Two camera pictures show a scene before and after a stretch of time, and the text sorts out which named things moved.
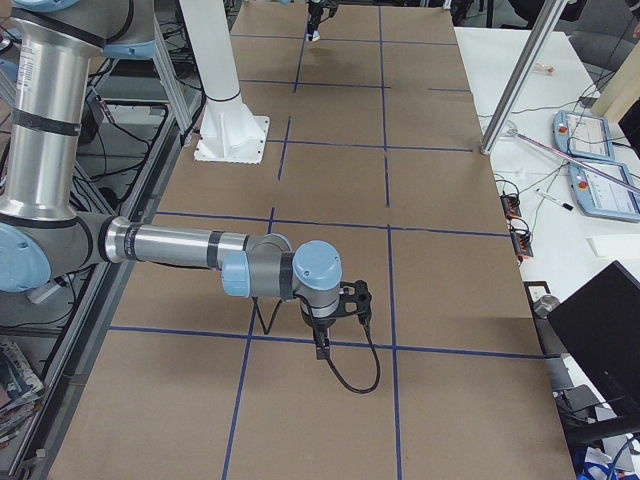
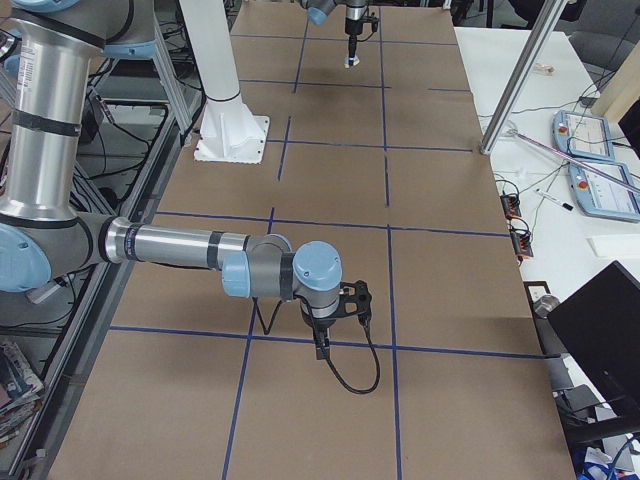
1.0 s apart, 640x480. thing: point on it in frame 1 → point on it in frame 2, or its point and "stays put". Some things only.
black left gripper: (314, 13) → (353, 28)
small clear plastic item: (543, 69) stays put
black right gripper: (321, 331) stays put
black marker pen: (555, 200) stays put
